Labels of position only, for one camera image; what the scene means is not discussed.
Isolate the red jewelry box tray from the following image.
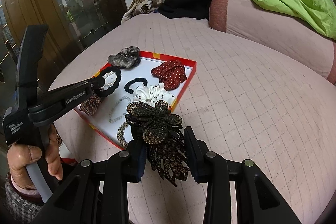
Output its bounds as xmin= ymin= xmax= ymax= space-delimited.
xmin=75 ymin=51 xmax=197 ymax=148

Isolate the black butterfly hair claw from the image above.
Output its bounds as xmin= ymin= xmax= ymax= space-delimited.
xmin=126 ymin=100 xmax=190 ymax=186

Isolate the pink bolster pillow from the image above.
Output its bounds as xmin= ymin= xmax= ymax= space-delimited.
xmin=209 ymin=0 xmax=335 ymax=84

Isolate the white polka dot scrunchie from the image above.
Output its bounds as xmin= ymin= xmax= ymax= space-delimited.
xmin=133 ymin=83 xmax=175 ymax=107

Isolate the gold chain bracelet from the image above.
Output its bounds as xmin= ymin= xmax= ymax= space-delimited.
xmin=115 ymin=121 xmax=132 ymax=148

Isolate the black beaded hair tie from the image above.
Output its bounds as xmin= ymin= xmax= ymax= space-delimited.
xmin=123 ymin=77 xmax=148 ymax=94

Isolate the person's left sleeve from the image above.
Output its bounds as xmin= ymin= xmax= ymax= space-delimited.
xmin=5 ymin=173 xmax=43 ymax=223

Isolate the grey velvet scrunchie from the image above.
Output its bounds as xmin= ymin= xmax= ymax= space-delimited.
xmin=108 ymin=46 xmax=141 ymax=69

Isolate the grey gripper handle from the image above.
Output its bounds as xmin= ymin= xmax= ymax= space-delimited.
xmin=26 ymin=162 xmax=52 ymax=203

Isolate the black lace pearl scrunchie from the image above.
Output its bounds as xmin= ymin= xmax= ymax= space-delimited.
xmin=96 ymin=66 xmax=121 ymax=98

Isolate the wooden glass door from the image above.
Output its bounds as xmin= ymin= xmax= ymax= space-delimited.
xmin=0 ymin=0 xmax=127 ymax=88

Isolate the pink brown knitted scrunchie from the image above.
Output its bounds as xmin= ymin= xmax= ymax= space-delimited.
xmin=80 ymin=93 xmax=103 ymax=117

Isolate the person's left hand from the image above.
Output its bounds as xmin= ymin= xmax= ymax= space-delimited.
xmin=7 ymin=124 xmax=63 ymax=190

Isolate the red polka dot scrunchie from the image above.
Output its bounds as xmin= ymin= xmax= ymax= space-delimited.
xmin=151 ymin=60 xmax=187 ymax=91

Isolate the pink quilted bedspread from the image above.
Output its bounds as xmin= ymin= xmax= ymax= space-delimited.
xmin=51 ymin=13 xmax=335 ymax=223

